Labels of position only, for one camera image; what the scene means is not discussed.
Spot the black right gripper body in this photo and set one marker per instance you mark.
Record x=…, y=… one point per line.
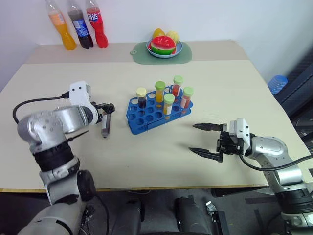
x=228, y=144

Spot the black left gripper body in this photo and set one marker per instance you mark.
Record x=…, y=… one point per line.
x=109, y=107

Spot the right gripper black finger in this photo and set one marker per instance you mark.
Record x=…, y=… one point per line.
x=207, y=127
x=207, y=153

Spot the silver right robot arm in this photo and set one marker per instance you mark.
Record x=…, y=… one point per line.
x=281, y=159

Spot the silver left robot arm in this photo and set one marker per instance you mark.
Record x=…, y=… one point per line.
x=49, y=122

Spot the blue test tube rack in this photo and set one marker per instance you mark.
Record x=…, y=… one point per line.
x=143, y=122

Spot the yellow-capped dark liquid tube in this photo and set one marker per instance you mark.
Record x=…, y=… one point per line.
x=141, y=98

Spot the green-capped red liquid tube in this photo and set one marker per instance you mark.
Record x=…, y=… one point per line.
x=186, y=99
x=177, y=88

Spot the green-capped yellow liquid tube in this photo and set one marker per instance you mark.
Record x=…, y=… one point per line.
x=168, y=105

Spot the green-capped orange liquid tube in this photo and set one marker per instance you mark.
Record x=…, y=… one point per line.
x=160, y=91

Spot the green silicone mat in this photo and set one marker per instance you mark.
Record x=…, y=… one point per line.
x=141, y=57

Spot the dark rounded shape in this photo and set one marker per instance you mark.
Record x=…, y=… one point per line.
x=190, y=215
x=129, y=218

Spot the light blue plate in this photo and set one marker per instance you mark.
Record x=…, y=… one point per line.
x=161, y=55

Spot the blue water jug top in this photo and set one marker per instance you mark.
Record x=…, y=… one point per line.
x=277, y=84

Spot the red soda bottle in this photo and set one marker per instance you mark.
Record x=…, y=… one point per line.
x=99, y=29

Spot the toy watermelon slice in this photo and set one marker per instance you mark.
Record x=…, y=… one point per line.
x=162, y=45

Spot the dark cola bottle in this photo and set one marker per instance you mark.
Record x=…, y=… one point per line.
x=82, y=29

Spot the orange soda bottle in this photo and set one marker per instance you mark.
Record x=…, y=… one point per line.
x=65, y=34

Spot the black office chair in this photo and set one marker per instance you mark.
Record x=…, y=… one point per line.
x=298, y=93

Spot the yellow toy mango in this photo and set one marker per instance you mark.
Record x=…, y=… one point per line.
x=158, y=33

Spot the pale yellow toy fruit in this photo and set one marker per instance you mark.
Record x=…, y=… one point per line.
x=174, y=36

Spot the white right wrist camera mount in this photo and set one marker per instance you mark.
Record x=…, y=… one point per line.
x=240, y=133

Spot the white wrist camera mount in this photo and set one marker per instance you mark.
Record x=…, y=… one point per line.
x=240, y=133
x=78, y=94

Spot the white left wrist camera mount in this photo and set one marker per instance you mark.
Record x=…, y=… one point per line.
x=78, y=94

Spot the black table frame bar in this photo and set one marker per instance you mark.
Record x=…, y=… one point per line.
x=239, y=192

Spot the black bracket with metal clip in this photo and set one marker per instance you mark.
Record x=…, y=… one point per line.
x=216, y=218

